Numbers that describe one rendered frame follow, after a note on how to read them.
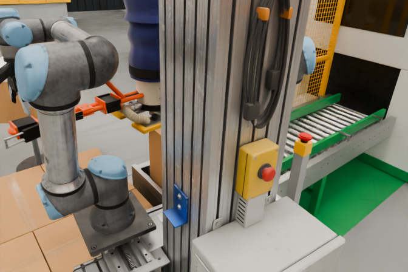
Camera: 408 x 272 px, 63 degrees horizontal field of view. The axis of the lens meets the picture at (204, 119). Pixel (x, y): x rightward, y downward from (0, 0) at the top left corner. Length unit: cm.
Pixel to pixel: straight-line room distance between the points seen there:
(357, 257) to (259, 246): 191
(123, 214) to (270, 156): 56
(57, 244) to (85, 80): 123
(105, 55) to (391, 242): 259
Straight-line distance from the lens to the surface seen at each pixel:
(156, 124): 155
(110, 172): 105
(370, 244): 288
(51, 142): 90
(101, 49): 81
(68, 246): 188
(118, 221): 116
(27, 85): 77
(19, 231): 204
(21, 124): 139
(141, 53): 150
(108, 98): 153
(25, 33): 115
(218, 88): 68
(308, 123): 315
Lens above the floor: 186
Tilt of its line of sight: 26 degrees down
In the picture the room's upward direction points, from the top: 3 degrees clockwise
